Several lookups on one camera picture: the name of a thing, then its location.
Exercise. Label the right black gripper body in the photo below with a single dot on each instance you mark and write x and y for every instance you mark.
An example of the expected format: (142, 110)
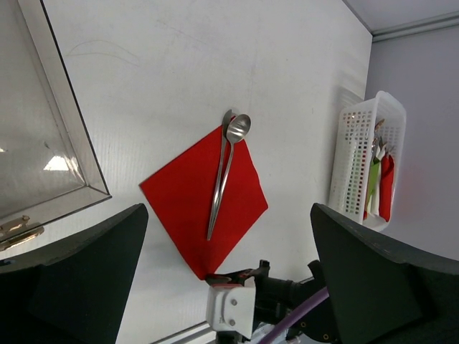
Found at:
(292, 307)

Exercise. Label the silver knife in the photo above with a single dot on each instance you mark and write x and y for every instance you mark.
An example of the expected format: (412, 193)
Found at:
(225, 122)

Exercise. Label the right aluminium frame post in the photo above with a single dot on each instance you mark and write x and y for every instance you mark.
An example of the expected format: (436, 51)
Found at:
(394, 19)

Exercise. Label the white plastic basket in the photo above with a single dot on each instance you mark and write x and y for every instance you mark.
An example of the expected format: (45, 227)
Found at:
(362, 128)

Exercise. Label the red rolled napkin right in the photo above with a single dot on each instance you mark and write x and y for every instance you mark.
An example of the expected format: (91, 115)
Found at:
(386, 187)

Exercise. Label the silver spoon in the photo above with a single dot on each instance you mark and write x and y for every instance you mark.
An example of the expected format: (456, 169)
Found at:
(236, 132)

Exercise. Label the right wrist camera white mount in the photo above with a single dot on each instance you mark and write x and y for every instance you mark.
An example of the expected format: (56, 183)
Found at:
(231, 306)

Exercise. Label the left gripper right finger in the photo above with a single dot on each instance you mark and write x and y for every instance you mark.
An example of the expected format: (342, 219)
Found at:
(383, 290)

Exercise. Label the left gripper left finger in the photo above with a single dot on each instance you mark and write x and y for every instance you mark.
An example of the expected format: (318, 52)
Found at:
(73, 290)

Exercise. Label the green rolled napkin middle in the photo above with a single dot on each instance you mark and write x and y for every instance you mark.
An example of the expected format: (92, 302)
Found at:
(373, 187)

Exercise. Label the clear acrylic utensil box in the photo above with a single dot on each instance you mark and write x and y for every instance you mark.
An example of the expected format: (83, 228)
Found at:
(49, 168)

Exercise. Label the red paper napkin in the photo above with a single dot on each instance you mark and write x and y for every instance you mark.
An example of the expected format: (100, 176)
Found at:
(180, 194)

